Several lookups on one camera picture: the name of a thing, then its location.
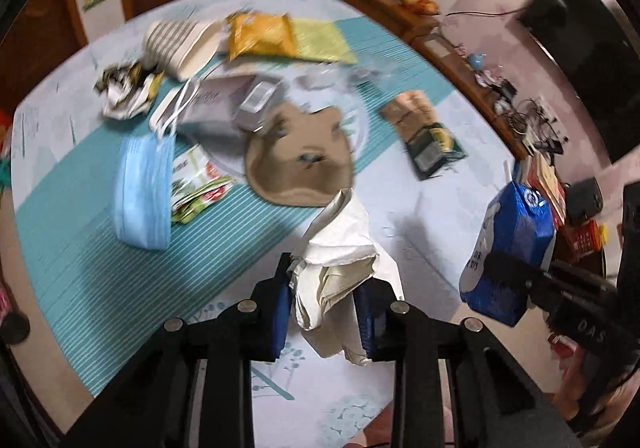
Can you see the yellow paper sheet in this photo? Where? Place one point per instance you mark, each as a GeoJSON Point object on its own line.
{"type": "Point", "coordinates": [320, 40]}

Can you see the tree print tablecloth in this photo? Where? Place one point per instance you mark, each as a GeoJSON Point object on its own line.
{"type": "Point", "coordinates": [75, 253]}

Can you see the stack of folders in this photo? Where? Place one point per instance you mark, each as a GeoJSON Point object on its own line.
{"type": "Point", "coordinates": [542, 185]}

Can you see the brown green snack packet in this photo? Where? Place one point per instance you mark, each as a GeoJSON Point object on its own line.
{"type": "Point", "coordinates": [425, 138]}

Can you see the blue snack bag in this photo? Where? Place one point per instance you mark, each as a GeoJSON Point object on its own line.
{"type": "Point", "coordinates": [515, 223]}

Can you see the blue round ornament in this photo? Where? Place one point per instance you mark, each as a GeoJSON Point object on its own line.
{"type": "Point", "coordinates": [476, 61]}

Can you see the person's right hand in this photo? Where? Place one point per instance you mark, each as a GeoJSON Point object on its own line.
{"type": "Point", "coordinates": [567, 380]}

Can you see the white cloth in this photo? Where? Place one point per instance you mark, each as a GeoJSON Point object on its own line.
{"type": "Point", "coordinates": [335, 268]}

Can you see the green white snack packet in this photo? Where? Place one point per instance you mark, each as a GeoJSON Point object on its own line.
{"type": "Point", "coordinates": [200, 183]}

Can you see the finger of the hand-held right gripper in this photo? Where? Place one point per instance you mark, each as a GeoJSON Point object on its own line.
{"type": "Point", "coordinates": [505, 268]}

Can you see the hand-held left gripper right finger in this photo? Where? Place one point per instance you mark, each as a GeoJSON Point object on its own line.
{"type": "Point", "coordinates": [362, 323]}

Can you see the crumpled black yellow wrapper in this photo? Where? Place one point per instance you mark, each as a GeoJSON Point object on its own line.
{"type": "Point", "coordinates": [125, 88]}

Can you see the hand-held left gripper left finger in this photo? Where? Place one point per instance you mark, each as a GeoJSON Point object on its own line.
{"type": "Point", "coordinates": [280, 313]}

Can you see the yellow snack packet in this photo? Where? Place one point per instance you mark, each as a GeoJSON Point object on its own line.
{"type": "Point", "coordinates": [260, 35]}

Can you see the small grey box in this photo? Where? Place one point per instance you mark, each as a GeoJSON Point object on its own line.
{"type": "Point", "coordinates": [255, 100]}

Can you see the grey tissue packet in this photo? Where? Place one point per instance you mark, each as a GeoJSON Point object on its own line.
{"type": "Point", "coordinates": [210, 103]}

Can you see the black television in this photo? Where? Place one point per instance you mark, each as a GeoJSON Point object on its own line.
{"type": "Point", "coordinates": [590, 43]}

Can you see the blue face mask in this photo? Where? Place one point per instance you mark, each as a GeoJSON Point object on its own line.
{"type": "Point", "coordinates": [142, 193]}

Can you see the clear plastic bottle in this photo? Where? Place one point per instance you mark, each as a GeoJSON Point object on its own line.
{"type": "Point", "coordinates": [325, 78]}

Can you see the black box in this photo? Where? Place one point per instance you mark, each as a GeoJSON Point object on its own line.
{"type": "Point", "coordinates": [585, 198]}

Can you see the wooden cabinet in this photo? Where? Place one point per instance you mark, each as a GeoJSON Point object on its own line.
{"type": "Point", "coordinates": [380, 3]}

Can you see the wooden television stand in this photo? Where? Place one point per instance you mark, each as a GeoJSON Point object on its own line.
{"type": "Point", "coordinates": [465, 78]}

